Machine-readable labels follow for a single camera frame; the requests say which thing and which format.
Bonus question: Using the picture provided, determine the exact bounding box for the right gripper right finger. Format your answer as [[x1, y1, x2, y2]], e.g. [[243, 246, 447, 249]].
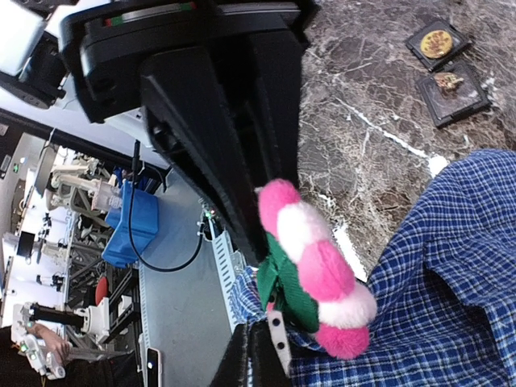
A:
[[248, 310, 292, 386]]

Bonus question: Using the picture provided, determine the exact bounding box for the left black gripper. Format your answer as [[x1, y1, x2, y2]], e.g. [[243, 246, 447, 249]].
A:
[[59, 1, 318, 265]]

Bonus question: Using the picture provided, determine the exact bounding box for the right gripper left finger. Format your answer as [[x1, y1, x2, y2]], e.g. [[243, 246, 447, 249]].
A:
[[210, 324, 248, 387]]

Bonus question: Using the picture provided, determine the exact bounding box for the pink flower brooch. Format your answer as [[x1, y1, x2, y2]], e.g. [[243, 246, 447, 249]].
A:
[[256, 179, 377, 360]]

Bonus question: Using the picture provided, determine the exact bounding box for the blue checkered shirt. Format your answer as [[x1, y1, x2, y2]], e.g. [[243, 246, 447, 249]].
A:
[[230, 149, 515, 386]]

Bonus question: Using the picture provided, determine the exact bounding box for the gold round brooch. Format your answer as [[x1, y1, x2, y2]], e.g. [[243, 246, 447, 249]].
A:
[[420, 30, 454, 60]]

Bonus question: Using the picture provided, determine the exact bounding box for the small bronze ornate brooch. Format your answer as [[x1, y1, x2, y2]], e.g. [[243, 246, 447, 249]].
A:
[[433, 72, 464, 94]]

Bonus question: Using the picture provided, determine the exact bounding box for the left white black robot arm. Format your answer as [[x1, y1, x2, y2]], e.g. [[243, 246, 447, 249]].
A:
[[1, 1, 318, 264]]

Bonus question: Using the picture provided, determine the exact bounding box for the white smartphone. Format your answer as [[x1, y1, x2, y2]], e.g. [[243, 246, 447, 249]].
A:
[[146, 347, 162, 387]]

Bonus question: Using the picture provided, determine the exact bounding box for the blue plastic bin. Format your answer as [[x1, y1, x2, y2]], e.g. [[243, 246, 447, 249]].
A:
[[102, 181, 159, 268]]

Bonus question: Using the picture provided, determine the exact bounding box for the person in black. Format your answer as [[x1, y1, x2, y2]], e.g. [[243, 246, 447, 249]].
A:
[[1, 323, 71, 386]]

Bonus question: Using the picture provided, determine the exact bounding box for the white slotted cable duct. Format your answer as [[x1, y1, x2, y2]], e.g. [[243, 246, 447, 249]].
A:
[[212, 231, 246, 332]]

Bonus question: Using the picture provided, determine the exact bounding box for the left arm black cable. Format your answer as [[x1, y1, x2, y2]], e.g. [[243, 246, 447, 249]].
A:
[[127, 139, 205, 272]]

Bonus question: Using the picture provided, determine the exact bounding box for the left black display frame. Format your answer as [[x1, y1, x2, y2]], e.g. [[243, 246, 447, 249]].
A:
[[405, 19, 472, 73]]

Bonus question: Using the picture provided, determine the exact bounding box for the black display frame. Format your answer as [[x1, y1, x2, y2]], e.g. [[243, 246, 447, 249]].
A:
[[405, 19, 472, 73], [416, 60, 491, 129]]

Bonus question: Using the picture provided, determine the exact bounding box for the middle black display frame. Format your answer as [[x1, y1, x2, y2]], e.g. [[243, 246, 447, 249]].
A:
[[416, 60, 491, 129]]

